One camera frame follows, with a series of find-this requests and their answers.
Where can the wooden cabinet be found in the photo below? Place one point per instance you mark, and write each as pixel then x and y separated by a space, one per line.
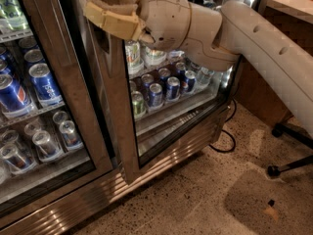
pixel 256 89

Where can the front 7up can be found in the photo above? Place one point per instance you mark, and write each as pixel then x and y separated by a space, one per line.
pixel 133 56

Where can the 7up can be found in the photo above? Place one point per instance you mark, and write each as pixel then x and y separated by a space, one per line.
pixel 152 57
pixel 133 56

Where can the front blue pepsi can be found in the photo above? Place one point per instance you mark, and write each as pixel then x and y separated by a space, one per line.
pixel 46 88

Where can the fridge glass door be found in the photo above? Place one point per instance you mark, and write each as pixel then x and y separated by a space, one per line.
pixel 161 73
pixel 52 134

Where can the blue can lower shelf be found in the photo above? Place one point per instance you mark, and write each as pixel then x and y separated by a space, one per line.
pixel 155 99

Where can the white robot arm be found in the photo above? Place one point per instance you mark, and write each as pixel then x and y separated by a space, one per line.
pixel 260 49

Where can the black office chair base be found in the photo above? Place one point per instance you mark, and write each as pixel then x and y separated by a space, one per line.
pixel 296 153

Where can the green can lower shelf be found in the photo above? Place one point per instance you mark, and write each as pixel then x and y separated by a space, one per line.
pixel 138 104

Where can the stainless fridge base grille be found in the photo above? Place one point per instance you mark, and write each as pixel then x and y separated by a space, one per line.
pixel 98 193

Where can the blue pepsi can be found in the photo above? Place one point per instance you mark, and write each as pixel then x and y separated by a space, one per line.
pixel 46 88
pixel 14 98

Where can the silver can bottom left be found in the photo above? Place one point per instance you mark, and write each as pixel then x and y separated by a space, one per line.
pixel 47 147

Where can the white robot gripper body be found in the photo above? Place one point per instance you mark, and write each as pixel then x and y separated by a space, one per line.
pixel 165 19

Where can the clear water bottle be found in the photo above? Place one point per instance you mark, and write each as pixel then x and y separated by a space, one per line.
pixel 204 77

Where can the left blue pepsi can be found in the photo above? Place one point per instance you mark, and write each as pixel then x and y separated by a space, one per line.
pixel 14 98

